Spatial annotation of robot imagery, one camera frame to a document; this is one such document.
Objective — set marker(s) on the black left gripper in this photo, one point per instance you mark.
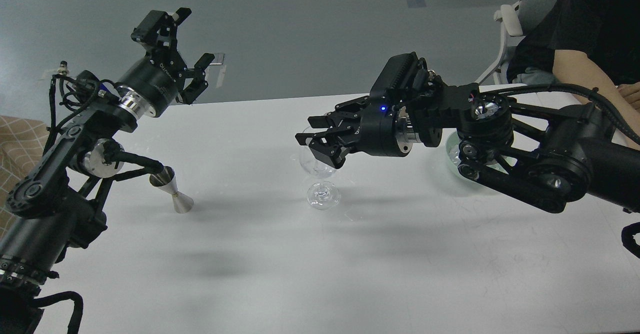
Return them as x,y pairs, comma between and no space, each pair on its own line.
154,81

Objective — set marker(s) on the beige checkered cushion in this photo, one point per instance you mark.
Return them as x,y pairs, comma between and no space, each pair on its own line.
21,146

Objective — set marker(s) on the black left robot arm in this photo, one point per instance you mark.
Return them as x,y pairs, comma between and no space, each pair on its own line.
59,204

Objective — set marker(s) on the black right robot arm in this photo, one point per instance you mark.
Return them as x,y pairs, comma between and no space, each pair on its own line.
420,184

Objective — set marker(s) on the person in black shirt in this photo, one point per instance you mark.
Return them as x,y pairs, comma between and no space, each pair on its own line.
606,30

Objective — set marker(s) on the green bowl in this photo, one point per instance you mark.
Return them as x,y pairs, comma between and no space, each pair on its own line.
492,164

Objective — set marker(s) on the clear ice cubes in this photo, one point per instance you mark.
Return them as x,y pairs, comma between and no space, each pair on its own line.
454,153

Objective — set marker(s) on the steel cocktail jigger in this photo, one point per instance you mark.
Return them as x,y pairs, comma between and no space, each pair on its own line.
167,182

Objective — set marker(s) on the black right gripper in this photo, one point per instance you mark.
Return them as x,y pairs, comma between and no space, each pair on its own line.
372,124

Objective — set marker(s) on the grey office chair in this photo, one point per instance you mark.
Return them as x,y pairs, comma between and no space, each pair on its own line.
516,21

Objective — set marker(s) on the person hand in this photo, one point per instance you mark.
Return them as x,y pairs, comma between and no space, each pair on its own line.
631,94

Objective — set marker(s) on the person forearm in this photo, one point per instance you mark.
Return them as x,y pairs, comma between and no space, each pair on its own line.
574,67

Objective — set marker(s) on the clear wine glass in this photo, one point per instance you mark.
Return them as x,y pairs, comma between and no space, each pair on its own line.
322,195

